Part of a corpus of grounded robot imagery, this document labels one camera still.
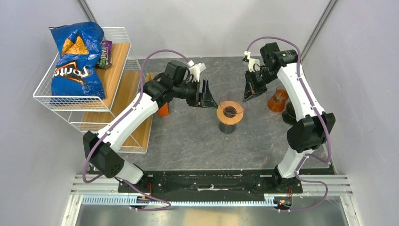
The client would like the purple cable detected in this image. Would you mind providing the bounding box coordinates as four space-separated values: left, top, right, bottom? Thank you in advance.
246 36 333 213
82 49 192 212

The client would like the purple candy packet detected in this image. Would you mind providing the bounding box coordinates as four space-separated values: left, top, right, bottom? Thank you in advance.
96 40 113 69

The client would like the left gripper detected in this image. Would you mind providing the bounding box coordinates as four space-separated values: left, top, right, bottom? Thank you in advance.
173 79 218 109

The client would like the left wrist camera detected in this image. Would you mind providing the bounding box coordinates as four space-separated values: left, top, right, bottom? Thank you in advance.
187 60 207 82

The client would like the dark glass carafe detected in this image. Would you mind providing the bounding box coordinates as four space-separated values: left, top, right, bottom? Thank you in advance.
218 122 237 134

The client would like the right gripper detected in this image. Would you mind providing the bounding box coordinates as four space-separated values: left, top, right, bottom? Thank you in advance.
243 67 278 102

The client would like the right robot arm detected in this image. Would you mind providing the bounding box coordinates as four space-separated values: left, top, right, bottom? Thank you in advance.
243 42 335 193

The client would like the white wire shelf rack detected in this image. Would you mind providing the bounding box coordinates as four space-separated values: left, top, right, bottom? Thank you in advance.
33 27 142 134

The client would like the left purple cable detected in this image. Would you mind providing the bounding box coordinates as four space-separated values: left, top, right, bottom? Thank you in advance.
82 49 192 212

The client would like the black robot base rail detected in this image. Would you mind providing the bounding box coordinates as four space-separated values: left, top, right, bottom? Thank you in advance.
136 169 303 202

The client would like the orange liquid glass beaker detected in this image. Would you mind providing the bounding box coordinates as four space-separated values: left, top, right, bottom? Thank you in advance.
267 86 289 113

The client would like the wooden dripper collar ring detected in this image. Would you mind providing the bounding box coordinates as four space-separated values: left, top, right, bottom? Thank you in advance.
216 100 244 126

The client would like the orange filter holder box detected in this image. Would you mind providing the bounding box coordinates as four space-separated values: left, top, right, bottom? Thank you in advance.
157 103 170 117

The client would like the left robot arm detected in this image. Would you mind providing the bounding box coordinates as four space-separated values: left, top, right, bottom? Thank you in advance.
83 60 218 192

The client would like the dark green ceramic dripper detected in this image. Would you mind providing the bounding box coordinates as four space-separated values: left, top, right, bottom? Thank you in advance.
282 101 297 126

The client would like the clear glass dripper cone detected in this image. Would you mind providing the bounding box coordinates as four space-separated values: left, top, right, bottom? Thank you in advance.
219 91 247 118

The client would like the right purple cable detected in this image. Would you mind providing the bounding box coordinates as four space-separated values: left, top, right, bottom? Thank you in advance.
246 36 333 213

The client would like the blue Doritos chip bag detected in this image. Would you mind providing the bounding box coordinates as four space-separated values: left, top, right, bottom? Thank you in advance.
49 22 105 99

